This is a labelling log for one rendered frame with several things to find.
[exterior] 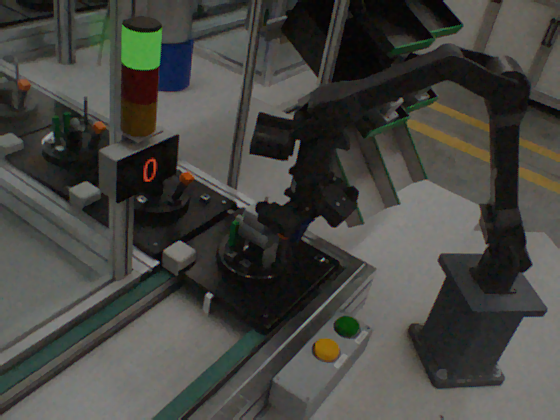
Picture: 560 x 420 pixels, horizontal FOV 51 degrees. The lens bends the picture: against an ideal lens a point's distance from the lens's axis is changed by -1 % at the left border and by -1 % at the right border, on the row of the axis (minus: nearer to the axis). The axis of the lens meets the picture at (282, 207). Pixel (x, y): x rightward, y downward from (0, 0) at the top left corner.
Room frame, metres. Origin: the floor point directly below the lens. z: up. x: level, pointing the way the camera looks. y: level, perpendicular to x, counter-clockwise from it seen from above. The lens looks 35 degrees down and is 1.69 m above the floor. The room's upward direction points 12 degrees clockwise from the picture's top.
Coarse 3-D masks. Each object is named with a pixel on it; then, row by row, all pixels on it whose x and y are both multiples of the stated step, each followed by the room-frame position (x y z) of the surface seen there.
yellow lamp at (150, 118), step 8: (128, 104) 0.71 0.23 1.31; (136, 104) 0.71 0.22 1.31; (144, 104) 0.71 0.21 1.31; (152, 104) 0.72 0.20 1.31; (128, 112) 0.71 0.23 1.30; (136, 112) 0.71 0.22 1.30; (144, 112) 0.71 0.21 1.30; (152, 112) 0.72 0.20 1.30; (128, 120) 0.71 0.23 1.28; (136, 120) 0.71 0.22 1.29; (144, 120) 0.71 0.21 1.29; (152, 120) 0.72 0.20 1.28; (128, 128) 0.71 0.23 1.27; (136, 128) 0.71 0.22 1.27; (144, 128) 0.71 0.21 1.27; (152, 128) 0.72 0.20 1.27; (136, 136) 0.71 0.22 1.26; (144, 136) 0.71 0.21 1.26
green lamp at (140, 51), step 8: (128, 32) 0.71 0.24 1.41; (136, 32) 0.71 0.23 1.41; (160, 32) 0.73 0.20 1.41; (128, 40) 0.71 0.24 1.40; (136, 40) 0.71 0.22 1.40; (144, 40) 0.71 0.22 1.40; (152, 40) 0.72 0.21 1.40; (160, 40) 0.73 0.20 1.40; (128, 48) 0.71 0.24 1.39; (136, 48) 0.71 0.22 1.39; (144, 48) 0.71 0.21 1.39; (152, 48) 0.72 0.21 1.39; (160, 48) 0.73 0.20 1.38; (128, 56) 0.71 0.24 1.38; (136, 56) 0.71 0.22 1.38; (144, 56) 0.71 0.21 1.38; (152, 56) 0.72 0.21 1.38; (160, 56) 0.74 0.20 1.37; (128, 64) 0.71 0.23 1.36; (136, 64) 0.71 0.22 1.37; (144, 64) 0.71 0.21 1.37; (152, 64) 0.72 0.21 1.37
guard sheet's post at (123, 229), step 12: (120, 0) 0.73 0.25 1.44; (132, 0) 0.75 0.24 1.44; (120, 12) 0.73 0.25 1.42; (132, 12) 0.75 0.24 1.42; (120, 24) 0.73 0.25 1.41; (120, 36) 0.73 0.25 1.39; (120, 48) 0.73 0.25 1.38; (120, 60) 0.73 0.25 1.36; (120, 72) 0.73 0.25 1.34; (120, 84) 0.73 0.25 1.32; (120, 96) 0.73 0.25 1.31; (120, 108) 0.73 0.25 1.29; (120, 120) 0.73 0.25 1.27; (120, 204) 0.73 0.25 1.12; (132, 204) 0.75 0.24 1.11; (120, 216) 0.73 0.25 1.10; (132, 216) 0.75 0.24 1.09; (120, 228) 0.73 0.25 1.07; (132, 228) 0.75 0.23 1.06; (120, 240) 0.73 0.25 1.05; (132, 240) 0.75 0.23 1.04; (120, 252) 0.73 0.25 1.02; (132, 252) 0.75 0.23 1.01; (120, 264) 0.73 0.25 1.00; (120, 276) 0.73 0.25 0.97
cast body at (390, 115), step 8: (384, 104) 1.02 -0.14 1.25; (392, 104) 1.02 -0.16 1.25; (400, 104) 1.05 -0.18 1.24; (368, 112) 1.04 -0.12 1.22; (376, 112) 1.03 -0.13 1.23; (384, 112) 1.02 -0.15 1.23; (392, 112) 1.05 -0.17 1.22; (376, 120) 1.03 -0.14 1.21; (384, 120) 1.02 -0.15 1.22; (392, 120) 1.04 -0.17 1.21
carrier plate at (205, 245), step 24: (192, 240) 0.86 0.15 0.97; (216, 240) 0.88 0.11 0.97; (192, 264) 0.80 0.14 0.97; (216, 264) 0.81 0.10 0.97; (312, 264) 0.87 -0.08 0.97; (336, 264) 0.88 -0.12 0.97; (216, 288) 0.75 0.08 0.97; (240, 288) 0.76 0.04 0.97; (264, 288) 0.77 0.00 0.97; (288, 288) 0.79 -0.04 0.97; (312, 288) 0.80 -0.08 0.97; (240, 312) 0.71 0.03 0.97; (264, 312) 0.72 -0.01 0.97; (288, 312) 0.74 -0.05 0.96
